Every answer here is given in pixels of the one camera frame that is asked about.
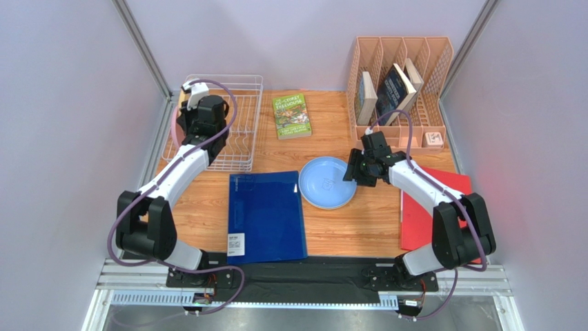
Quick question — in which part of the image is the blue plate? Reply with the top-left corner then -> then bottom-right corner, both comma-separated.
298,157 -> 357,210

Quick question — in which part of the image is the pink plate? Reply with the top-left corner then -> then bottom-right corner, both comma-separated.
170,106 -> 181,149

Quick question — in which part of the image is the tan plate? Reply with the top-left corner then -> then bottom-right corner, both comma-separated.
177,90 -> 190,109

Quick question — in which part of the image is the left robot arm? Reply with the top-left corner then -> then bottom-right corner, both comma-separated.
108,95 -> 229,272

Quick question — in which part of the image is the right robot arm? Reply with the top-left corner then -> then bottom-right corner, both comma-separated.
343,130 -> 496,279

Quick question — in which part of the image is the grey book in organizer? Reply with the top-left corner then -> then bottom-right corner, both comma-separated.
355,71 -> 378,126

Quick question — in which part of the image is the small white box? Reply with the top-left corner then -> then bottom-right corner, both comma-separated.
422,132 -> 444,148

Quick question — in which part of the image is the red folder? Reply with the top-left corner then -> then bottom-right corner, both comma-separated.
400,167 -> 473,251

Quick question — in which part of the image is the green treehouse book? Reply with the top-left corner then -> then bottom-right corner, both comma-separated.
272,93 -> 313,140

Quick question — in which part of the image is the dark blue book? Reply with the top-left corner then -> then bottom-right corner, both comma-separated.
375,63 -> 416,126

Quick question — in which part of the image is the white book in organizer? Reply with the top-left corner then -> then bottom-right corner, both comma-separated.
404,58 -> 424,94

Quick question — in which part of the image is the blue folder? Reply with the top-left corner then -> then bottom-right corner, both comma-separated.
227,171 -> 308,265

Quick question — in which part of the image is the peach file organizer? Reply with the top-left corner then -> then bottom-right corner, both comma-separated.
346,37 -> 453,154

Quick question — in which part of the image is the white wire dish rack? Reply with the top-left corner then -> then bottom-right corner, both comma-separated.
159,74 -> 264,172

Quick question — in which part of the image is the aluminium mounting rail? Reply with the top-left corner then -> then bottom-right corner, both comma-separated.
97,257 -> 512,310

